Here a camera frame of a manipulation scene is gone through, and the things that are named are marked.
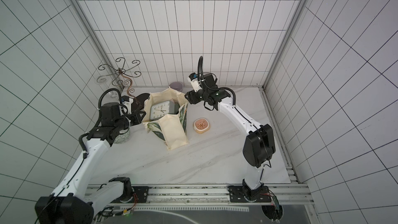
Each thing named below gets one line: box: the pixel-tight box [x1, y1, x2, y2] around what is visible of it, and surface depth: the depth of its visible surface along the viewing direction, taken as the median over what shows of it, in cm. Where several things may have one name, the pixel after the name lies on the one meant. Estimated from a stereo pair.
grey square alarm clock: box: [149, 100, 176, 121], surface depth 86 cm
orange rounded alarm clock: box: [193, 117, 210, 134], surface depth 97 cm
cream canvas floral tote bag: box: [141, 88, 190, 151], surface depth 82 cm
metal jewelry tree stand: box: [97, 57, 142, 101], surface depth 89 cm
